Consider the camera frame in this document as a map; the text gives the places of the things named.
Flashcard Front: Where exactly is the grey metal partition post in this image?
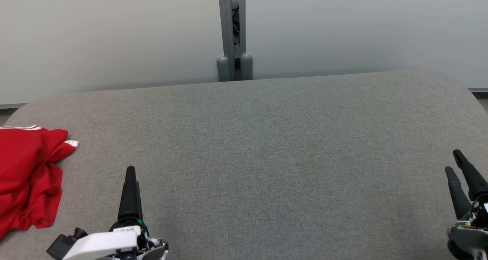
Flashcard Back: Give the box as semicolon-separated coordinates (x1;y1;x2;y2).
217;0;246;81

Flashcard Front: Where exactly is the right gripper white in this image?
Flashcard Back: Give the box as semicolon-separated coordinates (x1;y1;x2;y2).
445;149;488;260

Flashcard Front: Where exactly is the red shorts white trim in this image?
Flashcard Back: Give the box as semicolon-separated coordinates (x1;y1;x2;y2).
0;139;80;240

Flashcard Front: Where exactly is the black cable behind post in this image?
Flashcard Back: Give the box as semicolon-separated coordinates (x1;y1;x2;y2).
231;0;242;47

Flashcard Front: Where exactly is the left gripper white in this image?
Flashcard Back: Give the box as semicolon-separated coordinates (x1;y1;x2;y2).
72;166;169;260

